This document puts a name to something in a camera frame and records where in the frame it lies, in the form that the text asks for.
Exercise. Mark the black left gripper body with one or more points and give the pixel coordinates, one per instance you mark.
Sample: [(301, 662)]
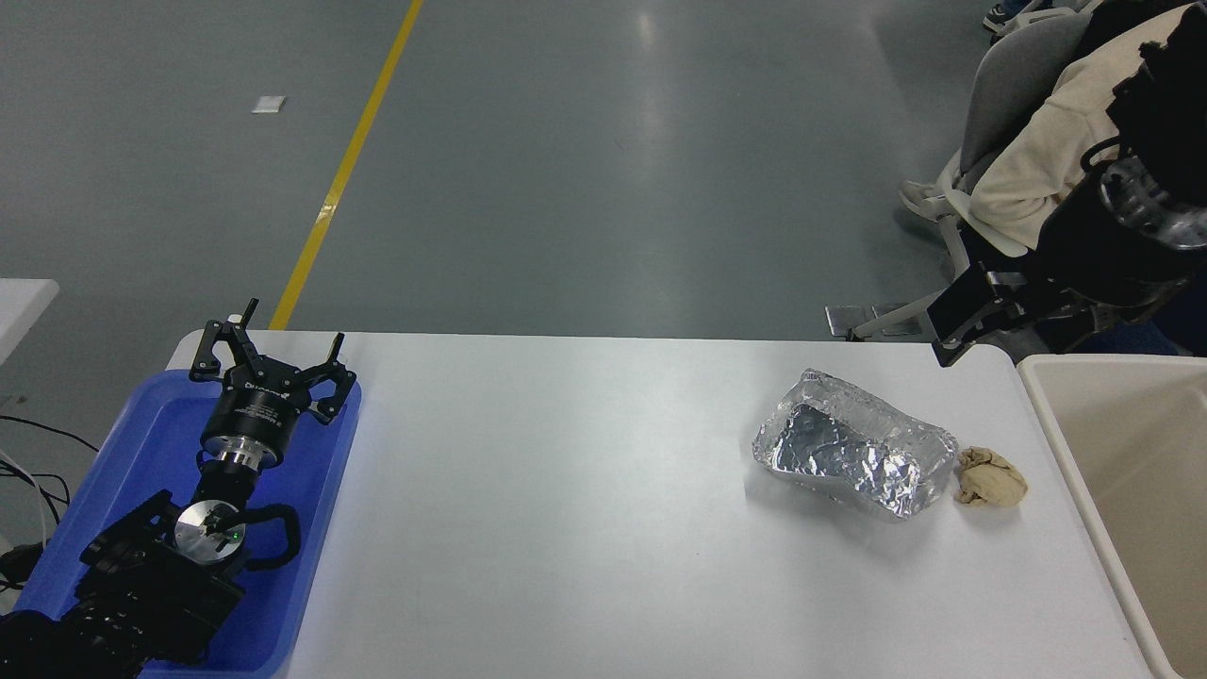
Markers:
[(256, 410)]

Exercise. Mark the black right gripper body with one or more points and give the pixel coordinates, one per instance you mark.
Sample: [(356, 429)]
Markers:
[(1094, 250)]

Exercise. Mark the silver foil plate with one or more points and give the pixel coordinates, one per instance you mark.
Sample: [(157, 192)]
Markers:
[(849, 453)]

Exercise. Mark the large pale dustbin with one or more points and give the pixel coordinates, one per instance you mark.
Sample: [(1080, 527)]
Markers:
[(1132, 453)]

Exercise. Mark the person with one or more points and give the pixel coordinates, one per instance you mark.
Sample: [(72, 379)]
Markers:
[(1047, 160)]

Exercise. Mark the blue plastic tray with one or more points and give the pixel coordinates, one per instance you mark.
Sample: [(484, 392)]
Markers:
[(141, 453)]

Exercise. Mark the crumpled tan paper ball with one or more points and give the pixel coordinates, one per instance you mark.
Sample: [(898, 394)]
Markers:
[(990, 479)]

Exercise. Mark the grey office chair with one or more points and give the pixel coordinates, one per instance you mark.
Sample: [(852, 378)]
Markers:
[(1014, 85)]

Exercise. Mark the person's foot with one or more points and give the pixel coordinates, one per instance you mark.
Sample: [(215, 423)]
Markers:
[(1001, 14)]

